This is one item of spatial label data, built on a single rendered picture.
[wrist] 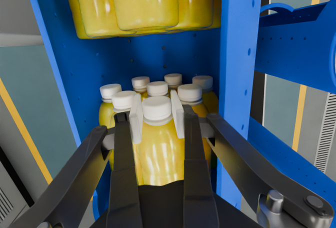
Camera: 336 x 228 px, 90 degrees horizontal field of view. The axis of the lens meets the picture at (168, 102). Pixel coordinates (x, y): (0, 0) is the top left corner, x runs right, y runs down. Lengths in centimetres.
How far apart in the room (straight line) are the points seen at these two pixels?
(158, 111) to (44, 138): 170
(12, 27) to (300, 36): 80
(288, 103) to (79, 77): 180
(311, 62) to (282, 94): 131
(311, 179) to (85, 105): 95
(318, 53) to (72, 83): 52
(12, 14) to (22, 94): 109
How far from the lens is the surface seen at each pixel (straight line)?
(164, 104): 20
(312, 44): 54
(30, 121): 184
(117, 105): 26
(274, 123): 194
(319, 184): 102
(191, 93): 26
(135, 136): 17
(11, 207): 215
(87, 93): 35
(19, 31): 73
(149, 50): 41
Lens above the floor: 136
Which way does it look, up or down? 69 degrees down
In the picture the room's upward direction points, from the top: 166 degrees clockwise
